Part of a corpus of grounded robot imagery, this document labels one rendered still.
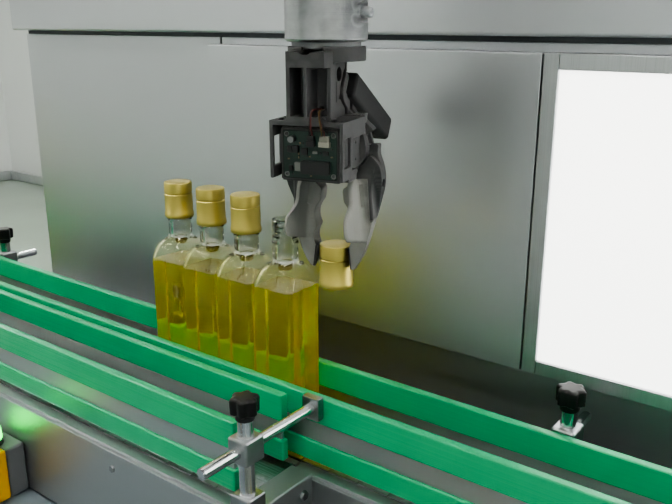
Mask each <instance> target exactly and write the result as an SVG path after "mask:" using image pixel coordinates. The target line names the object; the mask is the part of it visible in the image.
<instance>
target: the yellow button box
mask: <svg viewBox="0 0 672 504"><path fill-rule="evenodd" d="M2 434H3V439H4V442H3V444H2V445H1V446H0V503H1V502H3V501H5V500H7V499H9V498H10V497H11V495H13V496H14V495H16V494H18V493H20V492H22V491H24V490H26V489H28V488H29V481H28V473H27V465H26V458H25V450H24V444H23V442H21V441H19V440H18V439H16V438H14V437H12V436H10V435H9V434H7V433H5V432H3V431H2Z"/></svg>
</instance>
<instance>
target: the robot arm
mask: <svg viewBox="0 0 672 504"><path fill-rule="evenodd" d="M373 15H374V10H373V8H372V7H371V6H368V0H284V31H285V40H286V41H287V42H291V46H288V51H285V70H286V116H283V117H279V118H275V119H271V120H269V137H270V174H271V178H274V177H276V176H279V175H281V174H282V178H283V180H287V182H288V185H289V188H290V190H291V192H292V195H293V197H294V205H293V207H292V209H291V210H290V212H289V213H288V215H287V216H286V219H285V224H284V231H285V234H286V235H287V236H290V237H299V241H300V244H301V247H302V249H303V251H304V254H305V256H306V257H307V259H308V261H309V263H310V265H314V266H315V265H316V264H317V261H318V258H319V245H320V243H321V242H323V241H321V237H320V227H321V225H322V223H323V220H322V217H321V205H322V202H323V201H324V199H325V198H326V195H327V184H326V183H334V184H340V183H348V184H347V186H346V187H345V188H344V189H343V201H344V204H345V205H346V206H347V208H348V210H347V213H346V215H345V218H344V221H343V234H344V239H345V241H346V242H347V243H350V246H349V248H348V257H349V266H350V270H355V269H356V268H357V266H358V265H359V263H360V262H361V260H362V258H363V257H364V255H365V253H366V251H367V248H368V246H369V243H370V240H371V237H372V233H373V230H374V227H375V223H376V219H377V217H378V214H379V210H380V207H381V203H382V199H383V195H384V191H385V187H386V169H385V164H384V160H383V158H382V154H381V143H374V139H373V138H375V139H387V138H388V135H389V130H390V125H391V118H390V117H389V115H388V114H387V112H386V111H385V110H384V108H383V107H382V106H381V104H380V103H379V102H378V100H377V99H376V97H375V96H374V95H373V93H372V92H371V91H370V89H369V88H368V87H367V85H366V84H365V82H364V81H363V80H362V78H361V77H360V76H359V74H358V73H353V72H346V71H347V62H358V61H366V46H363V45H361V42H365V41H366V40H367V39H368V18H371V17H373ZM278 134H279V155H280V162H278V163H275V145H274V136H275V135H278ZM358 167H359V168H358Z"/></svg>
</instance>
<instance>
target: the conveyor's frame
mask: <svg viewBox="0 0 672 504"><path fill-rule="evenodd" d="M0 426H1V430H2V431H3V432H5V433H7V434H9V435H10V436H12V437H14V438H16V439H18V440H19V441H21V442H23V444H24V450H25V458H26V465H27V473H28V481H29V487H31V488H32V489H34V490H36V491H37V492H39V493H41V494H42V495H44V496H46V497H47V498H49V499H50V500H52V501H54V502H55V503H57V504H231V499H230V495H228V494H226V493H224V492H222V491H220V490H218V489H216V488H214V487H212V486H210V485H208V484H206V483H204V482H202V481H199V480H197V479H195V478H193V477H192V476H189V475H187V474H185V473H183V472H181V471H179V470H177V469H175V468H173V467H171V466H169V465H167V464H165V463H163V462H161V461H159V460H157V459H155V458H153V457H150V456H148V455H146V454H144V453H142V452H140V451H138V450H136V449H134V448H132V447H130V446H128V445H126V444H124V443H122V442H120V441H118V440H116V439H114V438H112V437H110V436H108V435H106V434H104V433H101V432H99V431H97V430H95V429H93V428H91V427H89V426H87V425H85V424H83V423H81V422H79V421H77V420H75V419H73V418H71V417H69V416H67V415H65V414H63V413H61V412H59V411H57V410H55V409H52V408H50V407H48V406H46V405H44V404H42V403H40V402H38V401H36V400H34V399H32V398H30V397H28V396H26V395H24V394H22V393H20V392H18V391H16V390H14V389H12V388H10V387H8V386H6V385H3V384H1V383H0ZM284 461H286V462H288V463H290V464H293V466H295V467H297V468H300V469H302V470H304V471H307V472H309V473H311V474H312V504H401V503H399V502H397V501H394V500H392V499H390V498H388V497H385V496H382V495H380V494H378V493H375V492H373V491H371V490H368V489H366V488H364V487H361V486H359V485H358V484H357V485H356V484H354V483H352V482H349V481H347V480H345V479H342V478H340V477H338V476H335V475H333V474H330V473H328V472H326V471H323V470H321V469H319V468H316V467H314V466H312V465H309V464H307V463H304V462H302V461H301V462H300V461H297V460H295V459H293V458H290V457H288V458H287V459H286V460H284Z"/></svg>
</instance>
